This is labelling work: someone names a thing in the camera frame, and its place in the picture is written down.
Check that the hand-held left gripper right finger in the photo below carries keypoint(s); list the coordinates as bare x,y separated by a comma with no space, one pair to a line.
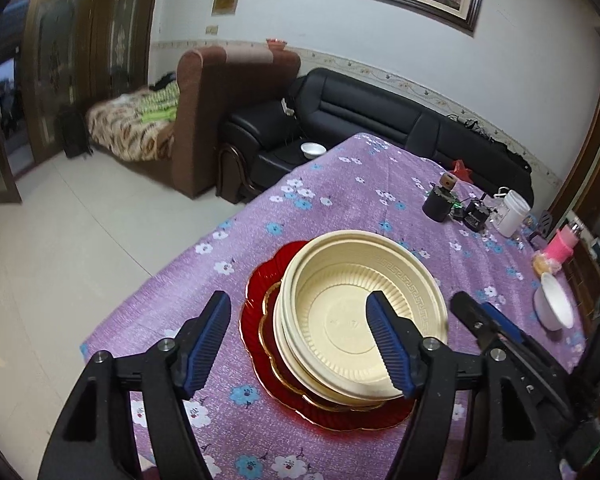
387,345

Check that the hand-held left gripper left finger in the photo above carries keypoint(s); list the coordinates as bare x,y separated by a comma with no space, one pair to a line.
210,345

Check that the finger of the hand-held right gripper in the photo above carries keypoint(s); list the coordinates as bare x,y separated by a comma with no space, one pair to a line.
472,315
505,321

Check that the white foam bowl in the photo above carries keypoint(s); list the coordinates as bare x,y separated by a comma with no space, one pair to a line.
555,300

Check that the gold-rimmed red plate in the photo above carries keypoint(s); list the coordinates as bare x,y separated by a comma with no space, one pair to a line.
267,341

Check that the cream plastic bowl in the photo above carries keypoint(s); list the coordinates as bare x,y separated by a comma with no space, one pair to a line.
280,330
340,310

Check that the large red plastic plate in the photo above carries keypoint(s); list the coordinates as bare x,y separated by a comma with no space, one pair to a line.
257,280

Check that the yellow snack packet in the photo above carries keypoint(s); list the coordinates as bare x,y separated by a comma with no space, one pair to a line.
546,263

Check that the pink cup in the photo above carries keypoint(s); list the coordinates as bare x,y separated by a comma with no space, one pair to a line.
561,244

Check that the wooden side cabinet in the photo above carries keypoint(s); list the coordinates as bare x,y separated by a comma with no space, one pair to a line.
595,280

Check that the black charger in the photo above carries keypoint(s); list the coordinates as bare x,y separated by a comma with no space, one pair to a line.
476,216

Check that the white plastic jar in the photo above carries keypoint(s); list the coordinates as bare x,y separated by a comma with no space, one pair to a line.
511,215

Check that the black round device with cork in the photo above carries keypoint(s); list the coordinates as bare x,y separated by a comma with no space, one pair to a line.
437,205

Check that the small wooden block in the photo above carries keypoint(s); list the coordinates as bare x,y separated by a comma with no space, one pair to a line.
448,180

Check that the red star-shaped item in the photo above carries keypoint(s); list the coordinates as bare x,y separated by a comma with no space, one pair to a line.
463,171

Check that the purple floral tablecloth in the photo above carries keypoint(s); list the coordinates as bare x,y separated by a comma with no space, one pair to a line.
330,195

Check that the white ceramic bowl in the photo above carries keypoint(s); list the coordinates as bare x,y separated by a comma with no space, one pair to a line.
313,150

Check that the brown fabric sofa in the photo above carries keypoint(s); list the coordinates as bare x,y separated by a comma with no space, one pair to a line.
195,125

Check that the leaf-print blanket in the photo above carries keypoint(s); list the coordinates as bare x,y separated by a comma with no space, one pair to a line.
125,130

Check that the black leather sofa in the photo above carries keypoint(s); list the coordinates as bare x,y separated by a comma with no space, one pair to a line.
360,105

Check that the green cloth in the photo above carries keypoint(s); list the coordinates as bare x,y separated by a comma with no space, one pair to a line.
160,102

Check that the black bag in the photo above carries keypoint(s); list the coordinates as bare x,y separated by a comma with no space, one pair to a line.
72,132

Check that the small orange bowl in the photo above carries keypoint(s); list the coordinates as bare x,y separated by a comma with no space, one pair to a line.
276,43

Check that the wooden double door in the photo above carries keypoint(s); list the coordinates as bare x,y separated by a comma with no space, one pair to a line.
55,60

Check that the wall socket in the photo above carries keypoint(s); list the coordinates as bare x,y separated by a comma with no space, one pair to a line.
212,29

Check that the small wall plaque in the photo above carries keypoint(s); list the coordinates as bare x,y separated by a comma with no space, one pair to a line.
225,2

